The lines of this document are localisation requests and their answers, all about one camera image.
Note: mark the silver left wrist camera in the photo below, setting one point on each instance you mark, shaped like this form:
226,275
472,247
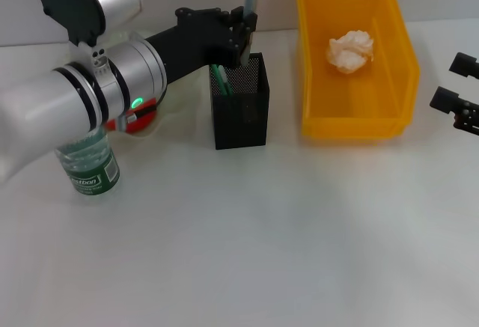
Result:
82,1

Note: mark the clear bottle with green label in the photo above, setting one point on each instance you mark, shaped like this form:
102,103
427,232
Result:
90,170

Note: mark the white paper ball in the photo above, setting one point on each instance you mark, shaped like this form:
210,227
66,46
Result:
351,50

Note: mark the black mesh pen holder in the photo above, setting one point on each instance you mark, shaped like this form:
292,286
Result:
239,125

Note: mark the yellow plastic bin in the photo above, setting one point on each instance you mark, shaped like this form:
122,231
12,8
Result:
337,16

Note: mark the orange fruit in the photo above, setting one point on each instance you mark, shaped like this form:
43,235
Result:
144,121

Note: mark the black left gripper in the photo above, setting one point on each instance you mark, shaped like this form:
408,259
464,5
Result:
194,42

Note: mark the green utility knife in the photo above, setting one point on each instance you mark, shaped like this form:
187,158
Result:
221,80

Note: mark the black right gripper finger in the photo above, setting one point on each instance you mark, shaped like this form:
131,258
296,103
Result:
464,65
447,100

